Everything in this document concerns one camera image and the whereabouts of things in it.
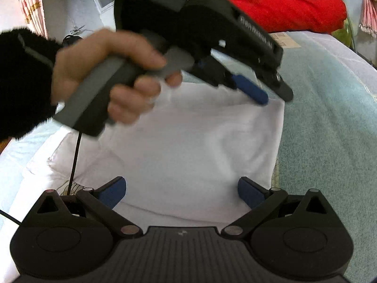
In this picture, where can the yellow-green bag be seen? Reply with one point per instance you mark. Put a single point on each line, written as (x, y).
(344, 34)

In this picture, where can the red quilt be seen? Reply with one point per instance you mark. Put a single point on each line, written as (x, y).
(318, 16)

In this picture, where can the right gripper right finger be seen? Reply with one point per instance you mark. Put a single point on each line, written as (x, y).
(262, 203)

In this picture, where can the person's left hand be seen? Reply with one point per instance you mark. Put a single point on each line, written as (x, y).
(74, 63)

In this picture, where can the black sleeved left forearm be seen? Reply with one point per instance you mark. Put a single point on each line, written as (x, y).
(27, 61)

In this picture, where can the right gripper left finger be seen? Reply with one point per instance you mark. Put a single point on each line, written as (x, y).
(100, 204)

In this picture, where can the pink striped curtain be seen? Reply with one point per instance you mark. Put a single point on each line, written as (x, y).
(34, 16)

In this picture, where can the white t-shirt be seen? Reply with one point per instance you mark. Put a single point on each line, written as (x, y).
(185, 156)

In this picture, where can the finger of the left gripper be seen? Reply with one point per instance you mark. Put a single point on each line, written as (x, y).
(274, 81)
(253, 91)

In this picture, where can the teal plaid bed blanket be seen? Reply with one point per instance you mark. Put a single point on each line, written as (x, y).
(328, 142)

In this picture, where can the black backpack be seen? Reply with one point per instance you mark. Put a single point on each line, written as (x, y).
(70, 40)

